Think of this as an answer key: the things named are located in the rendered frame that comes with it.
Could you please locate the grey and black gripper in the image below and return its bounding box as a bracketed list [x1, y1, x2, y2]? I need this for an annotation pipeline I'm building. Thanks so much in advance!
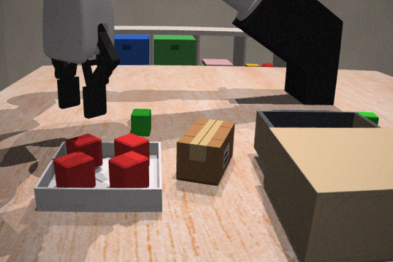
[43, 0, 120, 119]

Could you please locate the brown cardboard box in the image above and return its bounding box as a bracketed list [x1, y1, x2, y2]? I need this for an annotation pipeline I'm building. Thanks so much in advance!
[176, 118, 235, 186]

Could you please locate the red block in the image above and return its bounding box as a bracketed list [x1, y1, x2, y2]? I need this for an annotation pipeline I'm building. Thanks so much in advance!
[114, 133, 150, 165]
[53, 151, 96, 188]
[108, 151, 149, 188]
[66, 134, 103, 167]

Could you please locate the green block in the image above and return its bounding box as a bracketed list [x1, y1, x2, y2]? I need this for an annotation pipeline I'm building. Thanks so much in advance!
[131, 109, 151, 136]
[358, 112, 379, 125]

